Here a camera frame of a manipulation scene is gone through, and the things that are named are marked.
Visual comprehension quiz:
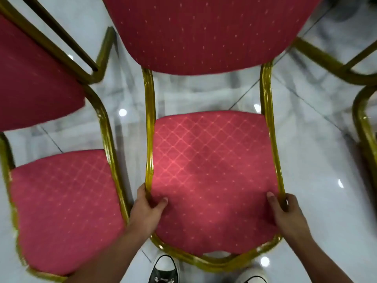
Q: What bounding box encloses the person's left hand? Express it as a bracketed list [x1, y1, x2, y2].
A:
[128, 183, 169, 233]

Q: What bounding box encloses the person's right hand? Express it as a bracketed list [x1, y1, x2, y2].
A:
[266, 191, 313, 248]

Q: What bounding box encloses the red chair gold frame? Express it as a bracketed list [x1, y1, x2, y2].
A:
[0, 0, 131, 283]
[293, 37, 377, 189]
[101, 0, 324, 273]

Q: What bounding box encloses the person's left forearm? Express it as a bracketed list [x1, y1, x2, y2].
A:
[64, 224, 154, 283]

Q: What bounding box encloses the person's right forearm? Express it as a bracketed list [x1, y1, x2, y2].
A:
[290, 231, 354, 283]

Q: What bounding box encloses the black white canvas sneaker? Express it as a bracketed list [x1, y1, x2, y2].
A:
[235, 265, 269, 283]
[148, 255, 181, 283]

